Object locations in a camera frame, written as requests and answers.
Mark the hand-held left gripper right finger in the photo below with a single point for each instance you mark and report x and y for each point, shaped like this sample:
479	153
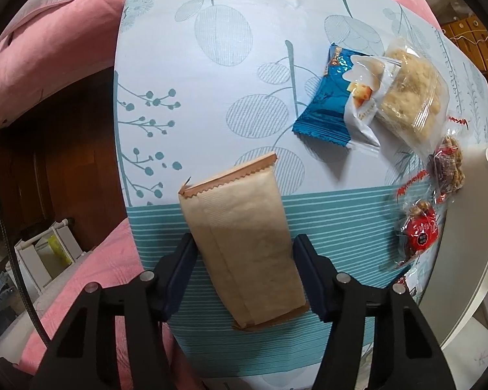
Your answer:
309	276

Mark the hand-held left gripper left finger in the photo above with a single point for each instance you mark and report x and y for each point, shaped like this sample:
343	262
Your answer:
179	276

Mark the brown paper snack packet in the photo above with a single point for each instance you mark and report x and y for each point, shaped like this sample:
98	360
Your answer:
244	235

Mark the white plastic storage box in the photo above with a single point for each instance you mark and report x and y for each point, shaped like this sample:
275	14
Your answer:
467	243

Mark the clear red edged snack packet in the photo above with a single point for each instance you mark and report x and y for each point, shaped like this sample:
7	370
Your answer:
410	286

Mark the red label nut packet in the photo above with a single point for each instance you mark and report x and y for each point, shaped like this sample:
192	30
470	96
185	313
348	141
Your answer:
421	231

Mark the white plastic rack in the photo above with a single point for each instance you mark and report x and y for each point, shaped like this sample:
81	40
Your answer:
28	256

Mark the blue white foil snack packet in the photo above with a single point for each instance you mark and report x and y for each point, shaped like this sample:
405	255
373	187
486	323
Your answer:
321	101

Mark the clear nut snack packet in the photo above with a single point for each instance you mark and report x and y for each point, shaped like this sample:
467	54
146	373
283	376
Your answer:
449	166

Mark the clear rice crisp packet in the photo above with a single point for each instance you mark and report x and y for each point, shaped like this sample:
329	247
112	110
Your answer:
410	89

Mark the tree print tablecloth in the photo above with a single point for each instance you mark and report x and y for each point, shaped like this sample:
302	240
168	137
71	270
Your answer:
227	69

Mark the pink blanket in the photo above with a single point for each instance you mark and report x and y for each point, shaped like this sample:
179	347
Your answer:
44	61

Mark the wooden desk with drawers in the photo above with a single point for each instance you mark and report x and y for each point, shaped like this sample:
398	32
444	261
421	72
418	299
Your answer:
467	36

